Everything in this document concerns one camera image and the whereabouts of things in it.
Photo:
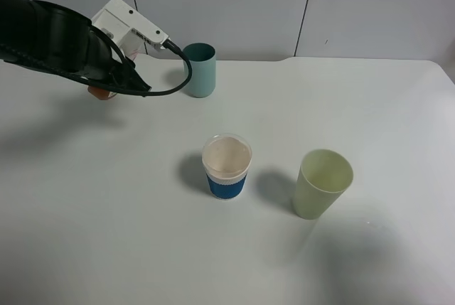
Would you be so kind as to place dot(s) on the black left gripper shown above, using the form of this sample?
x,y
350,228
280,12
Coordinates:
x,y
97,62

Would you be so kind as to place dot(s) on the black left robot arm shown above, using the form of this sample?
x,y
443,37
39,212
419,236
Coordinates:
x,y
53,39

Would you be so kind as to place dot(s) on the light green plastic cup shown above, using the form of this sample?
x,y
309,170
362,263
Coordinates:
x,y
323,177

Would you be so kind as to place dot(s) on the white cup blue sleeve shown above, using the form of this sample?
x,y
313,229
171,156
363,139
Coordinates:
x,y
226,159

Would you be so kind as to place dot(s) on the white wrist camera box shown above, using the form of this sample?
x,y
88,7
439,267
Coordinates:
x,y
128,29

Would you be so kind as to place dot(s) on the teal plastic cup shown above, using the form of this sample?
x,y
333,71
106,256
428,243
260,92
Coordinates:
x,y
202,57

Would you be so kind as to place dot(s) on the plastic drink bottle brown liquid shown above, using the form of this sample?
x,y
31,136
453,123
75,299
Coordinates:
x,y
107,95

